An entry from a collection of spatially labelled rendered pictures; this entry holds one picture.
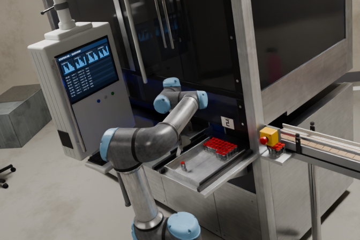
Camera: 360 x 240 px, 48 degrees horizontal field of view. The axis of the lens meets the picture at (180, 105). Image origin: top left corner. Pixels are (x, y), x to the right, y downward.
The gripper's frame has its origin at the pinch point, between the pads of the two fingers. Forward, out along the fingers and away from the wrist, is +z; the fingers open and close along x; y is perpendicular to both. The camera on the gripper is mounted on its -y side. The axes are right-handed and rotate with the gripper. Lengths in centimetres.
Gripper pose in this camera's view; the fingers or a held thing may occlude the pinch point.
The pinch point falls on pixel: (180, 148)
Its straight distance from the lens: 192.8
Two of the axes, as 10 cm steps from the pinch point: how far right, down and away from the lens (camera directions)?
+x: -1.3, -3.9, 9.1
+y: 9.7, -2.2, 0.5
